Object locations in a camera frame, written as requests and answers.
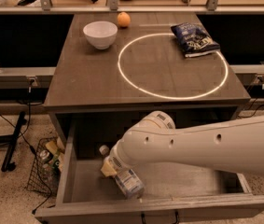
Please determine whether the black wire basket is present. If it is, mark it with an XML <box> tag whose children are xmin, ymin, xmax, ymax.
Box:
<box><xmin>27</xmin><ymin>138</ymin><xmax>64</xmax><ymax>196</ymax></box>

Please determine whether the dark blue chip bag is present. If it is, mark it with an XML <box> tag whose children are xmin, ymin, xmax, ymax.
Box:
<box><xmin>171</xmin><ymin>22</ymin><xmax>220</xmax><ymax>58</ymax></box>

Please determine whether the black drawer handle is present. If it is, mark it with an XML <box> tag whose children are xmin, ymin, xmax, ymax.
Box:
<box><xmin>140</xmin><ymin>210</ymin><xmax>180</xmax><ymax>224</ymax></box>

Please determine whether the open grey top drawer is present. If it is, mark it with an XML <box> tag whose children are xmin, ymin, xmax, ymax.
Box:
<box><xmin>35</xmin><ymin>119</ymin><xmax>264</xmax><ymax>224</ymax></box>

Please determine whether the black metal stand leg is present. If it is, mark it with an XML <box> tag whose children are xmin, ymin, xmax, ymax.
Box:
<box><xmin>1</xmin><ymin>111</ymin><xmax>26</xmax><ymax>172</ymax></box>

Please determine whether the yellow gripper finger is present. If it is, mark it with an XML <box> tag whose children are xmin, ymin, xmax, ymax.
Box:
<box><xmin>101</xmin><ymin>156</ymin><xmax>118</xmax><ymax>176</ymax></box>

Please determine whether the metal can in basket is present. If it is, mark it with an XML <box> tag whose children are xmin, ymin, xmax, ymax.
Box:
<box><xmin>39</xmin><ymin>150</ymin><xmax>51</xmax><ymax>163</ymax></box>

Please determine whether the white ceramic bowl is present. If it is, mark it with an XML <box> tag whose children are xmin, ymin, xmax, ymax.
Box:
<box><xmin>83</xmin><ymin>21</ymin><xmax>118</xmax><ymax>49</ymax></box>

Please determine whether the black floor cable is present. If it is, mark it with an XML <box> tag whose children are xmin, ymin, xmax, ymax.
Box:
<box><xmin>0</xmin><ymin>77</ymin><xmax>56</xmax><ymax>216</ymax></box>

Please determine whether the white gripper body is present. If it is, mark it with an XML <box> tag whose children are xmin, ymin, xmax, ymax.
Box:
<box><xmin>109</xmin><ymin>140</ymin><xmax>137</xmax><ymax>172</ymax></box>

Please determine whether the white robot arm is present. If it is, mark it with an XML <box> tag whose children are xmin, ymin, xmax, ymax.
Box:
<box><xmin>101</xmin><ymin>111</ymin><xmax>264</xmax><ymax>176</ymax></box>

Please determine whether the blue plastic water bottle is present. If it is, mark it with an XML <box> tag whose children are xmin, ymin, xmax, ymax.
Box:
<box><xmin>99</xmin><ymin>145</ymin><xmax>145</xmax><ymax>199</ymax></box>

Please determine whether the orange fruit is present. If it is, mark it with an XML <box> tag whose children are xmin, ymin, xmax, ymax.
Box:
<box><xmin>117</xmin><ymin>12</ymin><xmax>131</xmax><ymax>28</ymax></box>

